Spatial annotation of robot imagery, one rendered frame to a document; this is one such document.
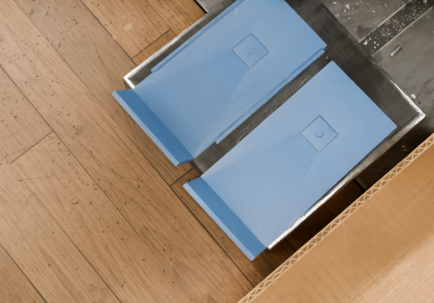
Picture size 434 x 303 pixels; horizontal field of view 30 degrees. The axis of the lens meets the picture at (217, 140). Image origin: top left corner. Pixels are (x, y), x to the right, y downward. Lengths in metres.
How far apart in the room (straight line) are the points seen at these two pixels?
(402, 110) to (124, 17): 0.23
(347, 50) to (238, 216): 0.16
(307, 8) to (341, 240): 0.18
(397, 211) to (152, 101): 0.20
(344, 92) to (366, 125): 0.03
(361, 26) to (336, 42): 0.04
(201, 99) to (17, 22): 0.16
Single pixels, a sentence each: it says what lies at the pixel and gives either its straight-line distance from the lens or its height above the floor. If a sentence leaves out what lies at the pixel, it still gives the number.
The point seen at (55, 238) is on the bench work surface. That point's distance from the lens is 0.61.
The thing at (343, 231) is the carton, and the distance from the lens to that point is 0.61.
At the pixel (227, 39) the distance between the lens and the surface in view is 0.62.
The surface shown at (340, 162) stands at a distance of 0.60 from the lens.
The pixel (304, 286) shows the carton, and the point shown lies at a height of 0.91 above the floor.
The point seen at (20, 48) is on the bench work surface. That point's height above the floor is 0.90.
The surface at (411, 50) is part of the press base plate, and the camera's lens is 0.67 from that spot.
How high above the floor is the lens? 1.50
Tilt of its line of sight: 75 degrees down
